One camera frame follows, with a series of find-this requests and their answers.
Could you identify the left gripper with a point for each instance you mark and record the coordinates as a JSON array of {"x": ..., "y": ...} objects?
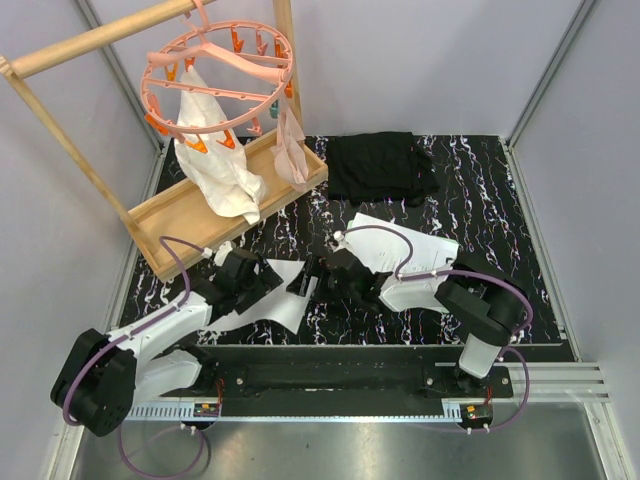
[{"x": 264, "y": 283}]

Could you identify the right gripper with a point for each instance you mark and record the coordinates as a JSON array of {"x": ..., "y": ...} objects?
[{"x": 297, "y": 285}]

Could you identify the white paper sheet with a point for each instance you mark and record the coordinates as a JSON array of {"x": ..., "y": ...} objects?
[{"x": 284, "y": 308}]

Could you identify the printed paper sheet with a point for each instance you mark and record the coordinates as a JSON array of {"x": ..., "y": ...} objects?
[{"x": 382, "y": 246}]

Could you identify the green clipboard folder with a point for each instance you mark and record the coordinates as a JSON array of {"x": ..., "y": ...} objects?
[{"x": 451, "y": 251}]

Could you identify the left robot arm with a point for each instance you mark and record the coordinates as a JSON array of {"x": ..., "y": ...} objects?
[{"x": 107, "y": 374}]

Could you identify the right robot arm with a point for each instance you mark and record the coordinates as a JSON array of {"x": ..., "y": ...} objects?
[{"x": 488, "y": 302}]

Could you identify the white hanging cloth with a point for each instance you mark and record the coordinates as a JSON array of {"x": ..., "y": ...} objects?
[{"x": 216, "y": 163}]

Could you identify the pink hanging cloth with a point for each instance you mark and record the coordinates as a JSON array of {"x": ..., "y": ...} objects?
[{"x": 289, "y": 156}]

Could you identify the black folded cloth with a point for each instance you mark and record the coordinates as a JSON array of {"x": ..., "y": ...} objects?
[{"x": 379, "y": 166}]

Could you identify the black marble mat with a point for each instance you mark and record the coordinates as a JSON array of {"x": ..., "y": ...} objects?
[{"x": 476, "y": 205}]

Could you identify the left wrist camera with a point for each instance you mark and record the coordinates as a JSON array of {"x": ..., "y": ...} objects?
[{"x": 222, "y": 252}]

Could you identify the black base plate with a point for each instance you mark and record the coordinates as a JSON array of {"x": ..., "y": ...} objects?
[{"x": 339, "y": 382}]

